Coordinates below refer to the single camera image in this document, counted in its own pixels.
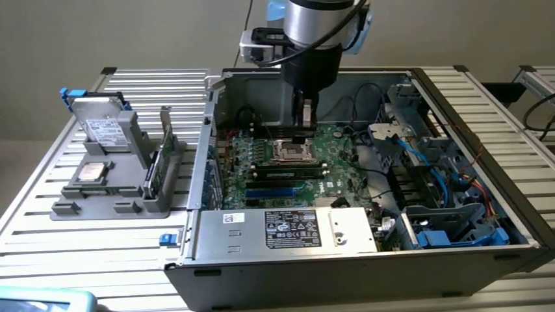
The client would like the silver power supply unit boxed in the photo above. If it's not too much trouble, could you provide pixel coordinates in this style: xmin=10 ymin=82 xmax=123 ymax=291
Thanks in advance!
xmin=189 ymin=205 xmax=378 ymax=261

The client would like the silver CPU chip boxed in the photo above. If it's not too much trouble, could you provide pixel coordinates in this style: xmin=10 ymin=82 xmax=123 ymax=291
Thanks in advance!
xmin=74 ymin=161 xmax=107 ymax=183

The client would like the green graphics card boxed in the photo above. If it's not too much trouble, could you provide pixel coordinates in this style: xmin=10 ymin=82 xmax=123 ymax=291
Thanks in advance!
xmin=141 ymin=105 xmax=180 ymax=200

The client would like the CPU socket with metal frame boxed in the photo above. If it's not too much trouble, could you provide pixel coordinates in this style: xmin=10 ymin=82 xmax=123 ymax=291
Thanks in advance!
xmin=265 ymin=137 xmax=318 ymax=165

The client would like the installed black RAM stick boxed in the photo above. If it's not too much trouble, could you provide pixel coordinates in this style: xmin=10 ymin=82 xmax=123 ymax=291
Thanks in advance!
xmin=252 ymin=170 xmax=326 ymax=182
xmin=249 ymin=161 xmax=329 ymax=172

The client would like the blue expansion slot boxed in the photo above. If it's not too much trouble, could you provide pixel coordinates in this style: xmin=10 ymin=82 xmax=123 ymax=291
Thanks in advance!
xmin=244 ymin=188 xmax=298 ymax=198

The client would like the silver hard disk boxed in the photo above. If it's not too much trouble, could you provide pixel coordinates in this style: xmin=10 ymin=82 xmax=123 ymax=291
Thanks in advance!
xmin=70 ymin=95 xmax=127 ymax=150

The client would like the blue disk carrier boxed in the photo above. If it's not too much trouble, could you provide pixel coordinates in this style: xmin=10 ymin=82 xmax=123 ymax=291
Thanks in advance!
xmin=57 ymin=86 xmax=131 ymax=112

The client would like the grey parts rack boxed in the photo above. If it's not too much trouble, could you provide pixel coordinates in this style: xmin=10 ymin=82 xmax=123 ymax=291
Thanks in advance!
xmin=47 ymin=109 xmax=188 ymax=222

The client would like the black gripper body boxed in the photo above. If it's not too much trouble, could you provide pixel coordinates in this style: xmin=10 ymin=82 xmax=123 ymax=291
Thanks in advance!
xmin=280 ymin=44 xmax=342 ymax=96

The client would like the black expansion slot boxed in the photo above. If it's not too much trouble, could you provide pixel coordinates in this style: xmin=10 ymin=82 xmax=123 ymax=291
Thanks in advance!
xmin=244 ymin=180 xmax=305 ymax=192

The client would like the black looped cable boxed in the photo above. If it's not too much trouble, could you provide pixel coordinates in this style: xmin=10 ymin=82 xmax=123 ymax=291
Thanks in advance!
xmin=521 ymin=92 xmax=555 ymax=135

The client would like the grey open PC case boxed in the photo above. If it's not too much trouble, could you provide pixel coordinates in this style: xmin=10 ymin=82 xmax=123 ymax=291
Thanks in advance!
xmin=162 ymin=66 xmax=550 ymax=312

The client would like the grey disk bay cage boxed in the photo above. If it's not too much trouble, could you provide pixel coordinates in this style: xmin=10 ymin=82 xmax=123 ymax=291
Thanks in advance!
xmin=398 ymin=194 xmax=509 ymax=251

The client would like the thin red wire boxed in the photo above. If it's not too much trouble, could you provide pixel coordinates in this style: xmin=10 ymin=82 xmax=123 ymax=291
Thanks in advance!
xmin=449 ymin=124 xmax=485 ymax=174

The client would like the metal drive bracket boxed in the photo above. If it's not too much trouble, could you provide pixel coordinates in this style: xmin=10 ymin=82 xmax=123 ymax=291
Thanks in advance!
xmin=366 ymin=82 xmax=440 ymax=154

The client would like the teal plastic object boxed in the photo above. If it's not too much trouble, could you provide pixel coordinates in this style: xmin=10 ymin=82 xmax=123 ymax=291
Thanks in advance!
xmin=0 ymin=285 xmax=98 ymax=312

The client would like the thin black hanging cable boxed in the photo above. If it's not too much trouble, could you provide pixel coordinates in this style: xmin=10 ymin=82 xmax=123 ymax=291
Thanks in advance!
xmin=232 ymin=0 xmax=256 ymax=68

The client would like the aluminium slat side table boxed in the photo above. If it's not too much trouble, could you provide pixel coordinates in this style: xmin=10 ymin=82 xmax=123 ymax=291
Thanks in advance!
xmin=512 ymin=64 xmax=555 ymax=99

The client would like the blue disk wire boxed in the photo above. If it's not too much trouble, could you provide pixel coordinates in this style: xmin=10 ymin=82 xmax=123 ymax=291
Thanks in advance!
xmin=390 ymin=135 xmax=457 ymax=200

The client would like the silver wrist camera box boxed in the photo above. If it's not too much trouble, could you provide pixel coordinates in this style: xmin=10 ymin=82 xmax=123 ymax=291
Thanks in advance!
xmin=238 ymin=27 xmax=288 ymax=68

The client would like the green motherboard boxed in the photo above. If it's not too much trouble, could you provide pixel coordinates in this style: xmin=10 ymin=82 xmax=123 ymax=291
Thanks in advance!
xmin=214 ymin=124 xmax=374 ymax=211

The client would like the black case wire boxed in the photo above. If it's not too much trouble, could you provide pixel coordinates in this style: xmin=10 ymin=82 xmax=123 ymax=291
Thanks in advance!
xmin=350 ymin=82 xmax=388 ymax=131

